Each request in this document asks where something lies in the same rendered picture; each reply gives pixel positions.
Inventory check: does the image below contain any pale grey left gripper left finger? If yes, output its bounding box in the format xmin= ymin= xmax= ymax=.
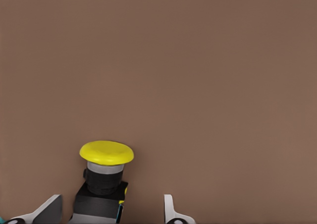
xmin=4 ymin=194 xmax=63 ymax=224

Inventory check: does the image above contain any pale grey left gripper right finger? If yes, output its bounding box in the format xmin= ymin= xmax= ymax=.
xmin=163 ymin=194 xmax=197 ymax=224

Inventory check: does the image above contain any yellow mushroom push button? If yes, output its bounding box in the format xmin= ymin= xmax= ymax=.
xmin=70 ymin=140 xmax=135 ymax=224

